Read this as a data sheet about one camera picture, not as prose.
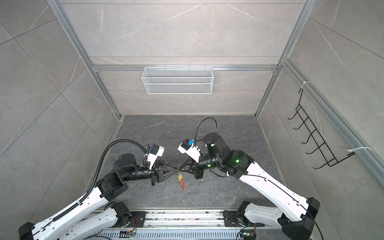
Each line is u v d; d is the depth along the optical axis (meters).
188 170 0.57
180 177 0.63
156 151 0.54
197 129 1.15
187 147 0.52
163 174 0.57
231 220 0.73
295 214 0.38
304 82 0.70
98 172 0.49
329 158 0.59
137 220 0.73
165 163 0.60
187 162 0.54
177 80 1.01
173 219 0.75
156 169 0.54
